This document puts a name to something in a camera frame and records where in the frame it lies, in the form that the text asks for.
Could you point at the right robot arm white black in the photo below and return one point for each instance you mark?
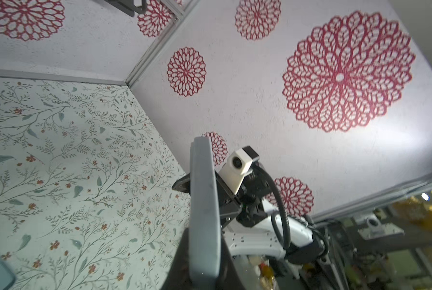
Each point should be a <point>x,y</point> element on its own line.
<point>280,236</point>

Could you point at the grey wall shelf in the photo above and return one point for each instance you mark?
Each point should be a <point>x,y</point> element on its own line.
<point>128,6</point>

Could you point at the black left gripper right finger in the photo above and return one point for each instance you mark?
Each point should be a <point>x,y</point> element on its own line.
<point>228,278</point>

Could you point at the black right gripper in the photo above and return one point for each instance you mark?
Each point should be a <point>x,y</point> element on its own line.
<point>247,208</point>

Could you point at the black phone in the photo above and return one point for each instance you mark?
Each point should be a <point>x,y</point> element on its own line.
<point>204,223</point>

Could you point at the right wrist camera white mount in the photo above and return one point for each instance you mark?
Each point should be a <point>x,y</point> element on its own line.
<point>238,166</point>

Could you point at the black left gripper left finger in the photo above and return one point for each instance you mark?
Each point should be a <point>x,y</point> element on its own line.
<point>178,277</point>

